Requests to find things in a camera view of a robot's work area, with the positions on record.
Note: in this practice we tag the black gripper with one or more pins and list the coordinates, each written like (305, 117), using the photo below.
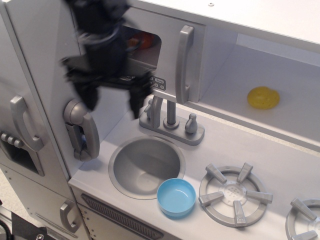
(106, 62)

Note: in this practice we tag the white toy microwave door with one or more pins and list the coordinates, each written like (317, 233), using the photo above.
(160, 58)

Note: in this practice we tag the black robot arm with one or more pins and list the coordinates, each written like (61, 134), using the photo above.
(99, 16)

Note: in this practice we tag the orange toy food in microwave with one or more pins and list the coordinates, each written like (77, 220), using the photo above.
(141, 40)

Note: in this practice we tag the silver toy telephone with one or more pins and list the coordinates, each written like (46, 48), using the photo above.
(82, 131)

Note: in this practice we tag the round silver sink basin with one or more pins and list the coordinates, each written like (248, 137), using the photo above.
(140, 165)

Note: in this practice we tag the silver toy faucet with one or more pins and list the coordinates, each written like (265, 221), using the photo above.
(167, 123)

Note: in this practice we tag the grey ice dispenser panel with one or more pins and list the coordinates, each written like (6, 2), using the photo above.
(17, 151)

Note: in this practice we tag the grey oven vent panel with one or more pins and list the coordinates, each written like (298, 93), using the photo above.
(122, 219)

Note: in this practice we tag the light blue plastic bowl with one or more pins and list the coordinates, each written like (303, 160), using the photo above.
(176, 198)

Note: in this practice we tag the white toy kitchen unit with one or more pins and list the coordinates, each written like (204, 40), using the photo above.
(247, 44)

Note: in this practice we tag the yellow toy lemon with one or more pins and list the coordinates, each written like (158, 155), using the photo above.
(263, 98)

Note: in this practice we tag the silver stove burner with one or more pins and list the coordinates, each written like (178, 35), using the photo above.
(233, 196)
(303, 220)

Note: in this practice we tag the silver fridge door handle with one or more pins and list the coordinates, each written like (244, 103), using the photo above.
(18, 107)

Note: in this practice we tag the silver lower door handle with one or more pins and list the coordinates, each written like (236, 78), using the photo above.
(70, 225)

